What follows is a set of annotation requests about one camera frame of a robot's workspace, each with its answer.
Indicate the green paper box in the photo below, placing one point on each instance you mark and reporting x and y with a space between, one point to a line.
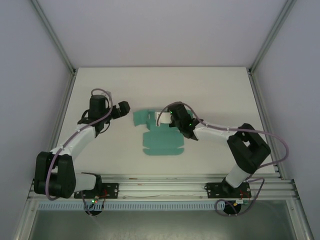
162 142

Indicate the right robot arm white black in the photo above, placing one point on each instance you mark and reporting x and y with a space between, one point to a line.
212 132

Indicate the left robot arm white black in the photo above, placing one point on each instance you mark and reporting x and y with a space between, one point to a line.
82 140

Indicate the grey metal panel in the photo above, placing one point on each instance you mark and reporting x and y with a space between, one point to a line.
162 225

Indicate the aluminium table side rail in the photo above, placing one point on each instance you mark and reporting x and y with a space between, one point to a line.
263 112
64 100

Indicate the aluminium mounting rail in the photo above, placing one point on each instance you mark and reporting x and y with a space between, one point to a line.
162 187

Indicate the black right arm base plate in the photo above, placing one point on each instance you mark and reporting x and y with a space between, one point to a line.
212 190

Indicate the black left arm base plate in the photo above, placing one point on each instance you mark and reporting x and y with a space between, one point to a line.
111 190

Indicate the aluminium frame post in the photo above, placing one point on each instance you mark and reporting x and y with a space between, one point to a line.
54 35
272 35

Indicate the aluminium frame leg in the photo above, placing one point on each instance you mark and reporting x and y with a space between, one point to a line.
25 220
300 220

